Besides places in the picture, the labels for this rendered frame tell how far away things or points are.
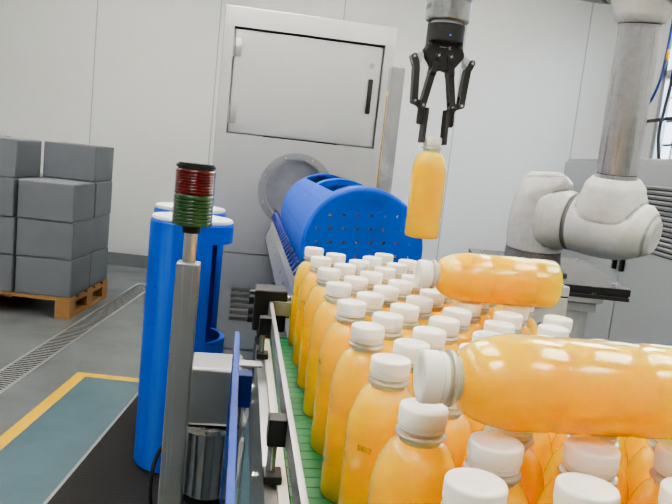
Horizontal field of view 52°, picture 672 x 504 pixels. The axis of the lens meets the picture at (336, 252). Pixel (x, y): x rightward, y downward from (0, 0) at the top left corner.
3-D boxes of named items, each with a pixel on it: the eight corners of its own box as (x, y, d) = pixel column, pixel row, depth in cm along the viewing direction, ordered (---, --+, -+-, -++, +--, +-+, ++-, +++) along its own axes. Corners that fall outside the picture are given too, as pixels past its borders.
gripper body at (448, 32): (461, 30, 143) (455, 76, 144) (421, 24, 141) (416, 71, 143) (473, 23, 135) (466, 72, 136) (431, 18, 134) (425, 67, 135)
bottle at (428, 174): (445, 239, 144) (456, 147, 142) (424, 240, 139) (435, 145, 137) (418, 234, 149) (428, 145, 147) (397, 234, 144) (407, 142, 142)
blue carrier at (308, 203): (359, 254, 248) (363, 174, 244) (419, 310, 163) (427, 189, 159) (280, 252, 245) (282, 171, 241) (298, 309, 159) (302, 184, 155)
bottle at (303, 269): (325, 344, 147) (334, 255, 144) (316, 352, 140) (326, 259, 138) (292, 338, 148) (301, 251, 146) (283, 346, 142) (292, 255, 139)
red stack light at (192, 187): (215, 194, 115) (217, 171, 114) (213, 197, 108) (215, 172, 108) (175, 190, 114) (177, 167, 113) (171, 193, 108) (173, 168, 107)
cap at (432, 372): (454, 385, 48) (429, 383, 48) (439, 415, 51) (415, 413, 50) (446, 339, 51) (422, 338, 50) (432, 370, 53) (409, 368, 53)
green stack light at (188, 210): (212, 224, 115) (215, 195, 115) (210, 229, 109) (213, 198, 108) (173, 221, 115) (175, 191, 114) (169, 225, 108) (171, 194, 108)
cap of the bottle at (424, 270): (427, 260, 101) (415, 259, 101) (434, 260, 98) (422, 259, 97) (425, 287, 101) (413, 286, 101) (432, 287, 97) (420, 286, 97)
